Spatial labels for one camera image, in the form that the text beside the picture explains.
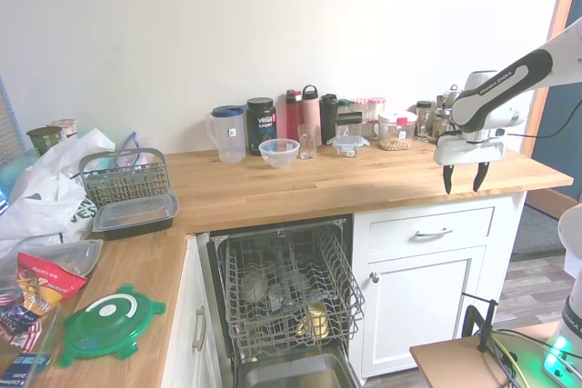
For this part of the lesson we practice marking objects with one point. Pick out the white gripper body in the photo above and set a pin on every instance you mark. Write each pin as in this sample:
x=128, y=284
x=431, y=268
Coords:
x=468, y=150

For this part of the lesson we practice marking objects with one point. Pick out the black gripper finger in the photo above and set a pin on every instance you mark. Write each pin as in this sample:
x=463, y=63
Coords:
x=448, y=176
x=480, y=175

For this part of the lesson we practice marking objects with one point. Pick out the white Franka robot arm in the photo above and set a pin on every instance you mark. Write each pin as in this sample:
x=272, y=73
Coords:
x=488, y=92

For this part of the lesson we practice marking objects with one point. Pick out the open black dishwasher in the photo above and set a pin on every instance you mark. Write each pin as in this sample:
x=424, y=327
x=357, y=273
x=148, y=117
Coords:
x=291, y=372

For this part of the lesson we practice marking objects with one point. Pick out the silver stovetop coffee pot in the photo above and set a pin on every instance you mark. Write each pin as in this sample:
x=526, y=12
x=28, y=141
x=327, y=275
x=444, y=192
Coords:
x=448, y=102

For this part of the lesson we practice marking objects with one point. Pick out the glass spice jar dark lid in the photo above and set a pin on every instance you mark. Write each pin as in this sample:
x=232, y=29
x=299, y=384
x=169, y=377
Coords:
x=424, y=117

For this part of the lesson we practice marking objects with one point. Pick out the clear canister of chickpeas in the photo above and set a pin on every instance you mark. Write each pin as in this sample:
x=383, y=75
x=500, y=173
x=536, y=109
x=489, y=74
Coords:
x=398, y=133

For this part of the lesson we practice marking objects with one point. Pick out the white cabinet drawer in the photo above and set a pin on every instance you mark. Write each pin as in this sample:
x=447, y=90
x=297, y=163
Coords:
x=391, y=233

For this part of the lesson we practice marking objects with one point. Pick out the dark floor mat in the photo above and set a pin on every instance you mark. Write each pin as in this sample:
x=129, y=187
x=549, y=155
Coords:
x=536, y=233

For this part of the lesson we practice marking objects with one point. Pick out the jar with red checked lid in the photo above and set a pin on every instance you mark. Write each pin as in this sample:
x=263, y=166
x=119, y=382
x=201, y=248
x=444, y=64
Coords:
x=377, y=108
x=359, y=104

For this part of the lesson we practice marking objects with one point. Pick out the glass container with teal lid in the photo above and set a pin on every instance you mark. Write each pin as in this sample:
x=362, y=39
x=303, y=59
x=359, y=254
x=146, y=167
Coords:
x=349, y=138

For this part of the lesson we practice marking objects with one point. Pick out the silver cabinet knob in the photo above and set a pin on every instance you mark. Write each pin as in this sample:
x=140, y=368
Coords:
x=374, y=277

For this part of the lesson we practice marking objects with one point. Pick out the jar with dark green lid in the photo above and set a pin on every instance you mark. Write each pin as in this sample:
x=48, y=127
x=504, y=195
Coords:
x=344, y=104

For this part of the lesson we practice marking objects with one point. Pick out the black water bottle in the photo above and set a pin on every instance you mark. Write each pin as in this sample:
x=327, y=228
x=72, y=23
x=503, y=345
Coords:
x=328, y=117

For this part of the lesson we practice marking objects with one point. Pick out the white cabinet door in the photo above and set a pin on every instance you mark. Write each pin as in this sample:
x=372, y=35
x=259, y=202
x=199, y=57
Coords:
x=418, y=315

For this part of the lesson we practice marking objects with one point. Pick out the clear drinking glass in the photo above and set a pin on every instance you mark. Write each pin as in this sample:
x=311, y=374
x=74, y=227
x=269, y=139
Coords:
x=308, y=142

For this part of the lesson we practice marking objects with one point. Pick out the black clamp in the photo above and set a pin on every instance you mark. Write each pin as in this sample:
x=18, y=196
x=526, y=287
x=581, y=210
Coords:
x=488, y=324

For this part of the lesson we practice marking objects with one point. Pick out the pink bottle with black cap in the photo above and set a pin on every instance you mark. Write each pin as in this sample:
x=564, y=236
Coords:
x=311, y=111

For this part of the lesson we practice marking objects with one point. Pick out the red water bottle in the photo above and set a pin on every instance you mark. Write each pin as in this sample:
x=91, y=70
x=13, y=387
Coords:
x=293, y=117

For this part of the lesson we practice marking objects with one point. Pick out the clear plastic bowl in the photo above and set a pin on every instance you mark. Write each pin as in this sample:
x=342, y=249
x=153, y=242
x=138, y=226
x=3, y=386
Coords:
x=278, y=154

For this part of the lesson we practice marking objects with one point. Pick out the small wooden robot table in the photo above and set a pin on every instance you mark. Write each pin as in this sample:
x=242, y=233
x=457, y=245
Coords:
x=445, y=361

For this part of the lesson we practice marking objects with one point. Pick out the black Vega Sport tub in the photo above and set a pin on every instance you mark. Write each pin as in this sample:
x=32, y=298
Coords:
x=261, y=126

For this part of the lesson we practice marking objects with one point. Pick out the yellow mug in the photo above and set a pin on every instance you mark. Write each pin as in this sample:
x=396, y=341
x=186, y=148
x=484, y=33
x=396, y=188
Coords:
x=317, y=320

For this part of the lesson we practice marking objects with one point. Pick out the clear pitcher with blue lid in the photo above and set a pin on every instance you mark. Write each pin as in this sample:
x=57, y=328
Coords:
x=229, y=136

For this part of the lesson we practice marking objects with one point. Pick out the black food container clear lid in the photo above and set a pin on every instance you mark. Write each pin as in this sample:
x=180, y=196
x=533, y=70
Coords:
x=136, y=217

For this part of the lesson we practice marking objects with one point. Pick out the clear zip bag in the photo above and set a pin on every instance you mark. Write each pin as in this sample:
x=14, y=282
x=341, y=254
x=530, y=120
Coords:
x=134, y=152

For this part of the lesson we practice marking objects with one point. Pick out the grey cutlery basket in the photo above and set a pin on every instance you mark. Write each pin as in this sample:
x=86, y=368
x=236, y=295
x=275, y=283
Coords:
x=127, y=179

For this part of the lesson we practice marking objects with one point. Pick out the green round container lid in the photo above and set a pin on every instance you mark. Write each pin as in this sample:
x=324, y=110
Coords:
x=109, y=322

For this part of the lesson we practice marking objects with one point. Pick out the white yogurt tub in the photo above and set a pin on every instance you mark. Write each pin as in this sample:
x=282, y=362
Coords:
x=68, y=128

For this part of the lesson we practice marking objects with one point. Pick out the clear plastic container lid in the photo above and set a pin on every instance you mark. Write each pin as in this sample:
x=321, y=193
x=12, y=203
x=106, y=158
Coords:
x=68, y=254

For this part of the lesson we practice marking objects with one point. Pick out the dark green cup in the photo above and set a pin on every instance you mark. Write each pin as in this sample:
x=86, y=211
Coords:
x=43, y=139

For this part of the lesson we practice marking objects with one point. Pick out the white plastic shopping bag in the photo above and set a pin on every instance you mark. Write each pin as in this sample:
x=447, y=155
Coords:
x=41, y=206

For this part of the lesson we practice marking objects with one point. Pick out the red snack bag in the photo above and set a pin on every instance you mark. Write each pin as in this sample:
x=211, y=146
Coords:
x=43, y=281

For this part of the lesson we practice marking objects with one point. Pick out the teal round object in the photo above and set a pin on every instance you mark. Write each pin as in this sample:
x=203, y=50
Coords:
x=13, y=174

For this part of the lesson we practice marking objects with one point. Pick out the snack bags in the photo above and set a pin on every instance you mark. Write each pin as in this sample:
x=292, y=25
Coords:
x=27, y=347

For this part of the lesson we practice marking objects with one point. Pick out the wooden door frame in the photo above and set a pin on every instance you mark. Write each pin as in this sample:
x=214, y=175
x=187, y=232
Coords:
x=561, y=2

